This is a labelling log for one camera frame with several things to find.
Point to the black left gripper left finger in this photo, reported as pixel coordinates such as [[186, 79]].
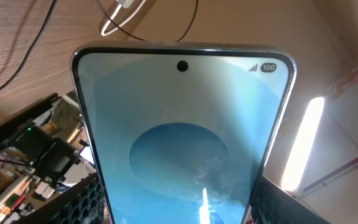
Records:
[[83, 203]]

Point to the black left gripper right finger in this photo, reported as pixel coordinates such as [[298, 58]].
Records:
[[272, 205]]

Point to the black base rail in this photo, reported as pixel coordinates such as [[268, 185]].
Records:
[[29, 113]]

